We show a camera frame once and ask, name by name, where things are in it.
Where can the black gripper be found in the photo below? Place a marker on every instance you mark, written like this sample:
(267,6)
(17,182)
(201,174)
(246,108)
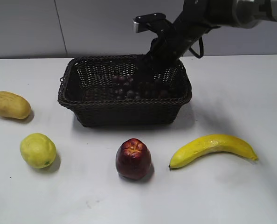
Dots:
(184,34)

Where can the dark red grape bunch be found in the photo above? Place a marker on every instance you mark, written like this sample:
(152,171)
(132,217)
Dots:
(125,87)

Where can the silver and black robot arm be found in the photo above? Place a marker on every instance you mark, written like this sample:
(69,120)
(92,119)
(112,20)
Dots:
(198,17)

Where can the black wicker basket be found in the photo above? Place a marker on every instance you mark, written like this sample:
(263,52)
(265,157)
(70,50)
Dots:
(87,90)

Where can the dark red apple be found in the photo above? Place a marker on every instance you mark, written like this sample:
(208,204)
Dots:
(133,159)

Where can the yellow banana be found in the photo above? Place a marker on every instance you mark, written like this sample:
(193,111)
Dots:
(215,143)

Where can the yellow-green lemon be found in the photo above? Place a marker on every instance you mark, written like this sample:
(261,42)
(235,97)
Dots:
(38,150)

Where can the yellow-brown potato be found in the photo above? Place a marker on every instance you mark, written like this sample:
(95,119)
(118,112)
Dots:
(13,106)

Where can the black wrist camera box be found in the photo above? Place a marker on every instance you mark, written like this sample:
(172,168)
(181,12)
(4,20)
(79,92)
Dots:
(153,22)

